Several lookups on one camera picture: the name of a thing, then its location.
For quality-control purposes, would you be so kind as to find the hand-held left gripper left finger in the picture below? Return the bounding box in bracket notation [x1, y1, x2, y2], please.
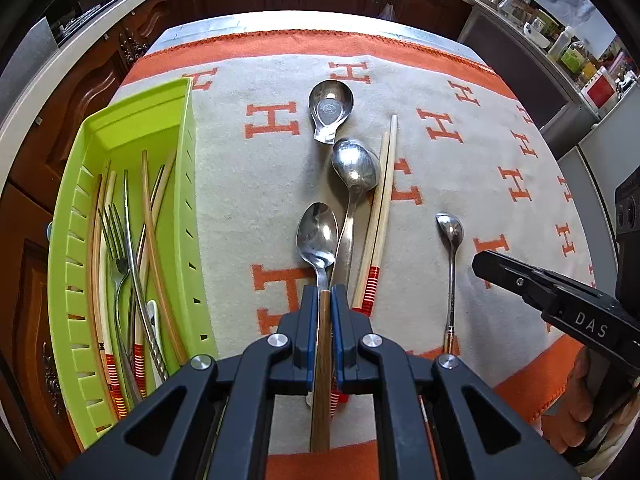
[60, 284, 319, 480]

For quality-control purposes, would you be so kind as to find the green jar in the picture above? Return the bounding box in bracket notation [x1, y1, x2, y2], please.
[560, 42, 591, 73]

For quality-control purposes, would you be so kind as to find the brown wooden chopstick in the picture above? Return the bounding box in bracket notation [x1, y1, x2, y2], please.
[141, 149, 188, 363]

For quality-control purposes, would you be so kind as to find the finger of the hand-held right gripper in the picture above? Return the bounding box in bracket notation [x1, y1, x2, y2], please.
[471, 249, 618, 309]

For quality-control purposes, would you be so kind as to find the white refrigerator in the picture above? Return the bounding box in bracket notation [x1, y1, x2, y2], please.
[555, 105, 640, 271]

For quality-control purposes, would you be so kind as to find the metal fork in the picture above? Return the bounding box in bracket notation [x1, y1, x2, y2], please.
[98, 203, 146, 406]

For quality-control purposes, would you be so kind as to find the grey appliance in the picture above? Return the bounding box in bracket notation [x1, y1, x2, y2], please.
[457, 7, 601, 133]

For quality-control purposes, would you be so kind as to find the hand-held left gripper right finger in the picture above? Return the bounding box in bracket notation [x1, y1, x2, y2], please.
[330, 284, 581, 480]

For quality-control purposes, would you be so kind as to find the orange and beige patterned blanket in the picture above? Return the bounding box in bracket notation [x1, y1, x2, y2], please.
[117, 27, 601, 480]

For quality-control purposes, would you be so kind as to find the large metal spoon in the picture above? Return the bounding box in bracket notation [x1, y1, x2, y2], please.
[327, 138, 382, 293]

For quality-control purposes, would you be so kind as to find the short wide metal spoon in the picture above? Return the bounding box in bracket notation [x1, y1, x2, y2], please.
[308, 80, 355, 145]

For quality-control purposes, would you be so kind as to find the white ceramic spoon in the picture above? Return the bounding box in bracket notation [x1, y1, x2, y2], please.
[144, 299, 162, 341]

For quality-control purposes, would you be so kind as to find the red box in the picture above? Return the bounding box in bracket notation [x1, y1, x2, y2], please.
[582, 67, 621, 113]

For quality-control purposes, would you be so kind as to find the cream chopstick red striped end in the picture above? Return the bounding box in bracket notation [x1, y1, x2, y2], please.
[362, 114, 399, 317]
[351, 131, 391, 311]

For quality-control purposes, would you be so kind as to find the cutlery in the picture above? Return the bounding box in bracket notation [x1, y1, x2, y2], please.
[131, 149, 178, 398]

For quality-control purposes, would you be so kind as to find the person's right hand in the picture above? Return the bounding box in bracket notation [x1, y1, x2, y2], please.
[544, 350, 592, 456]

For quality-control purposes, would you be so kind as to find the glass pitcher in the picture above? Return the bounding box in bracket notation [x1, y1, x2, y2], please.
[497, 0, 533, 18]

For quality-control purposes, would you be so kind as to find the clear plastic bottle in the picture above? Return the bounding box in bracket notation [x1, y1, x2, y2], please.
[547, 25, 573, 61]

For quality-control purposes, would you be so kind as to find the small long-handled metal spoon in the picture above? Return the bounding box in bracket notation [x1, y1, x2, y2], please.
[435, 212, 466, 358]

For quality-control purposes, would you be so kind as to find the green plastic utensil tray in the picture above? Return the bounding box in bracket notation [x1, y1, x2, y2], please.
[47, 77, 219, 451]

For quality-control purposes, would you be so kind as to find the wooden-handled metal spoon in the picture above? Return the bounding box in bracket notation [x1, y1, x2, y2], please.
[296, 202, 341, 456]

